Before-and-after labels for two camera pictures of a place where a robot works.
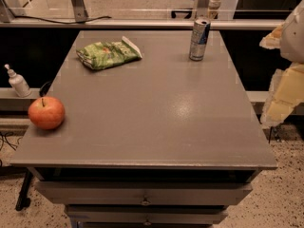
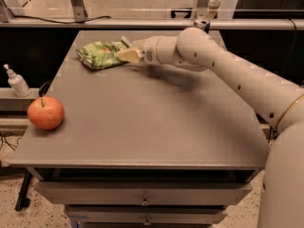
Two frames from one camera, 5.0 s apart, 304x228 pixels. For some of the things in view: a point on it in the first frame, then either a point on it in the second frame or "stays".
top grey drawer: (143, 193) stays
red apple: (46, 113) stays
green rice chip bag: (103, 55) stays
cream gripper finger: (273, 40) → (147, 47)
